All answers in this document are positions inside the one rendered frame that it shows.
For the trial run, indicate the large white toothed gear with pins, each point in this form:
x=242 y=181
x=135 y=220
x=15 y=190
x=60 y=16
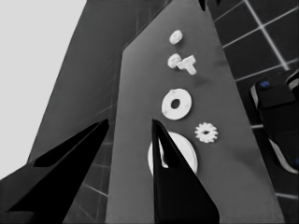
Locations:
x=179 y=34

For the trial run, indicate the large thick white disc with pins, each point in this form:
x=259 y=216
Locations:
x=187 y=152

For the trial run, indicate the small white T-shaped piece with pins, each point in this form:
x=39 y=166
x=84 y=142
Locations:
x=188 y=63

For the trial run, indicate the small white toothed gear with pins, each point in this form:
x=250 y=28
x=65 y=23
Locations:
x=170 y=58
x=212 y=134

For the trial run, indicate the white round carrier with pins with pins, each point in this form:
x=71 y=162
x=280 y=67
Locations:
x=166 y=100

